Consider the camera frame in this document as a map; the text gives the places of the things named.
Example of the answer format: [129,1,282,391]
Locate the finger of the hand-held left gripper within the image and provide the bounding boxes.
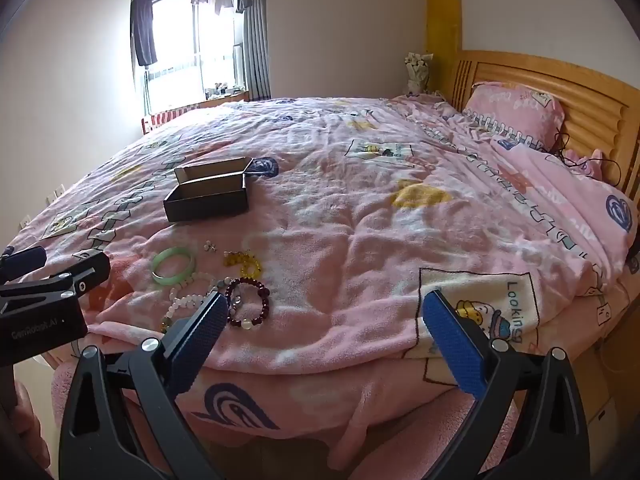
[0,245,48,282]
[0,251,112,314]

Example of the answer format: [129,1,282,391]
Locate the yellow bead bracelet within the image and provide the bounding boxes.
[223,251,263,278]

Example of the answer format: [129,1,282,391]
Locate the black cable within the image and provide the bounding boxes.
[547,125,623,188]

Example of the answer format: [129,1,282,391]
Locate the green jade bangle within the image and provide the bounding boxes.
[151,247,197,286]

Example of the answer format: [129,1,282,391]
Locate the grey striped curtain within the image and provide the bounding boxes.
[242,0,273,102]

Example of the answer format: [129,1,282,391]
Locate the wooden headboard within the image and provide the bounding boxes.
[447,50,640,196]

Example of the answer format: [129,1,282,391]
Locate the dark red bead bracelet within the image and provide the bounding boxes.
[224,277,271,329]

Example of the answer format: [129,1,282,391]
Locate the white flower bouquet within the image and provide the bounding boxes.
[404,51,434,96]

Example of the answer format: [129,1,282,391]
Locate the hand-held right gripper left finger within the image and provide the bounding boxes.
[59,291,230,480]

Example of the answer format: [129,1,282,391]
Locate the pink printed pillow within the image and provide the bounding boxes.
[461,81,566,153]

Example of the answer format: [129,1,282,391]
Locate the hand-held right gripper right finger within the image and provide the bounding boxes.
[422,288,594,480]

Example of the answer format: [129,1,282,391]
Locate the pink plush toy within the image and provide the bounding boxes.
[570,149,606,181]

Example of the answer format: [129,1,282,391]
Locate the pink printed blanket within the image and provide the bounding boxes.
[10,94,640,480]

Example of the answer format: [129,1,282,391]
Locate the white bead bracelet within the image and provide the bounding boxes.
[159,272,222,334]

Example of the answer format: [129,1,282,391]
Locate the person's left hand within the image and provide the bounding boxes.
[14,379,52,468]

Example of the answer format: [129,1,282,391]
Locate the dark hanging garment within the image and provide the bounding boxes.
[130,0,158,68]

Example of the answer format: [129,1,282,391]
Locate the black cardboard box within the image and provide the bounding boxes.
[163,156,256,224]

